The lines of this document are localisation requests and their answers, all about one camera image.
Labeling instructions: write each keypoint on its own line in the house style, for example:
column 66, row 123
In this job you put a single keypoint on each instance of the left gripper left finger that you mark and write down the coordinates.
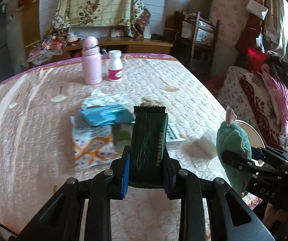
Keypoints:
column 61, row 217

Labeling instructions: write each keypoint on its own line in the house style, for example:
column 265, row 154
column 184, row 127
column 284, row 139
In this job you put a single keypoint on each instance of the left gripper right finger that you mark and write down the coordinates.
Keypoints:
column 210, row 202

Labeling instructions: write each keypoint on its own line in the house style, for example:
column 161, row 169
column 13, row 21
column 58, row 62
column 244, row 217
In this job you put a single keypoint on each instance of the dark green snack wrapper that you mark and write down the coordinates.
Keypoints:
column 147, row 147

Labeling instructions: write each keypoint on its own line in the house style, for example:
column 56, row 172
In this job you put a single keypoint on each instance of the white tissue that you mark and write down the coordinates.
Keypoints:
column 99, row 99

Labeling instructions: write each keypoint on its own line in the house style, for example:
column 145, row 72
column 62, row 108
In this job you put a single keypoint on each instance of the cream round trash bin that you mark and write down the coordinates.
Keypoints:
column 253, row 136

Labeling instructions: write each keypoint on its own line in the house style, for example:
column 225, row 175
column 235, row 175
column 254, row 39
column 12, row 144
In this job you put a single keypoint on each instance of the white foam block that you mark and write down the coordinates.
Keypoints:
column 208, row 143

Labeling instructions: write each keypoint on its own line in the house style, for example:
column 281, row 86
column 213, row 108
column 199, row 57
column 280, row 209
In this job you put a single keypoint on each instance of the white orange patterned packet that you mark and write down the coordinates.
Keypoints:
column 92, row 145

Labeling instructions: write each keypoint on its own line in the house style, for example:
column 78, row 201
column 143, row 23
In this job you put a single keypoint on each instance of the pink quilted table cover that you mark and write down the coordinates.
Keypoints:
column 54, row 126

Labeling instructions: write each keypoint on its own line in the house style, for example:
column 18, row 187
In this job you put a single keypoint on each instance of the floral covered sofa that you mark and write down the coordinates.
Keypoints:
column 247, row 95

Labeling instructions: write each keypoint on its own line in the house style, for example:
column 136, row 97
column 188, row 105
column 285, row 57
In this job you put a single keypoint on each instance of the white barcode box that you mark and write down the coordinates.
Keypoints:
column 173, row 138

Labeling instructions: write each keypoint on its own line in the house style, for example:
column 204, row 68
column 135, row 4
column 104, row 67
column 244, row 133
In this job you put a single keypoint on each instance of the dark brown garment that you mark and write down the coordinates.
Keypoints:
column 278, row 67

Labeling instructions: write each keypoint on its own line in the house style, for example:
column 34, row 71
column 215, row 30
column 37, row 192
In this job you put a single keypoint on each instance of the blue wet wipes pack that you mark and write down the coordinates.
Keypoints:
column 107, row 115

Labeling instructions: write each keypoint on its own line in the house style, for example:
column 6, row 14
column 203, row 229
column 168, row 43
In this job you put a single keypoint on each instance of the red cushion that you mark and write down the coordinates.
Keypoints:
column 255, row 60

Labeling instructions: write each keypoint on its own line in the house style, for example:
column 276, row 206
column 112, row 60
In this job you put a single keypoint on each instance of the wooden chair with boxes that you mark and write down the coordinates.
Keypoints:
column 195, row 44

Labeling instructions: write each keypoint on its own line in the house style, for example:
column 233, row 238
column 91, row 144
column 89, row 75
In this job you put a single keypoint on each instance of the white pink-labelled pill bottle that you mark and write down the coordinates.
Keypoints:
column 115, row 67

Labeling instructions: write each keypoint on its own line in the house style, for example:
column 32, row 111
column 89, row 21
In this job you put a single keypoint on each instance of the pink thermos bottle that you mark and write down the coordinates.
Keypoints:
column 91, row 61

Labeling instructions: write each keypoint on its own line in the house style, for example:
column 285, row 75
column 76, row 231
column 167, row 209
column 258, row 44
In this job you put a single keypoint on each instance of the wooden tv cabinet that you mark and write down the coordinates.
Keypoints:
column 124, row 44

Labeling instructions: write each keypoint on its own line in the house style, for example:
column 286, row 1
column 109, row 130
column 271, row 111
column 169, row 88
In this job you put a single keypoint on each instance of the plastic bags with snacks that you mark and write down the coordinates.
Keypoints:
column 51, row 45

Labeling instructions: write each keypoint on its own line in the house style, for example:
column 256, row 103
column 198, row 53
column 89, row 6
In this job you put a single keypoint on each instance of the floral cloth covered television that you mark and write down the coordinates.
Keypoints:
column 130, row 15

